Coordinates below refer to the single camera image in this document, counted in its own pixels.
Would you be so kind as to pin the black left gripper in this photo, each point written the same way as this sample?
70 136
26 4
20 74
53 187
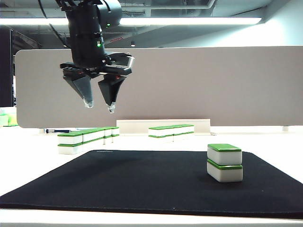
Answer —
90 72

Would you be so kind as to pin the green-backed white mahjong tile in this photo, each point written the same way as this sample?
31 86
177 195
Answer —
94 135
177 137
107 140
157 132
225 175
101 142
94 144
184 130
190 129
101 134
190 135
69 149
69 140
107 132
115 131
177 130
157 140
115 139
184 136
225 157

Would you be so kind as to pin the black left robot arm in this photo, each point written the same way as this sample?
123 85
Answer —
85 35

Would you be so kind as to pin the small black ceiling spotlight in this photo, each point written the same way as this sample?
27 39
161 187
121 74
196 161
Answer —
133 44

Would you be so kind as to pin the black pen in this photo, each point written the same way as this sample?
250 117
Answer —
50 130

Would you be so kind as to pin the white divider foot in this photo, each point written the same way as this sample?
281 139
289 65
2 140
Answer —
41 131

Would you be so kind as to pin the green and white box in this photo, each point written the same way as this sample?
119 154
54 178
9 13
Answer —
10 120

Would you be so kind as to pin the black cloth desk mat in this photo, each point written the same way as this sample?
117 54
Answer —
118 179

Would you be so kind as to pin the grey felt desk divider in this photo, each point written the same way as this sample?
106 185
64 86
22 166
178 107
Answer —
189 87

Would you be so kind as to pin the dark tall panel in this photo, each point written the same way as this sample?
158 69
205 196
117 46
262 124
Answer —
5 71

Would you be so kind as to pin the long ceiling light strip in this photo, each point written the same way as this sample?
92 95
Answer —
189 21

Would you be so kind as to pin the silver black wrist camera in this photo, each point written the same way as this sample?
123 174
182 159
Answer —
123 62

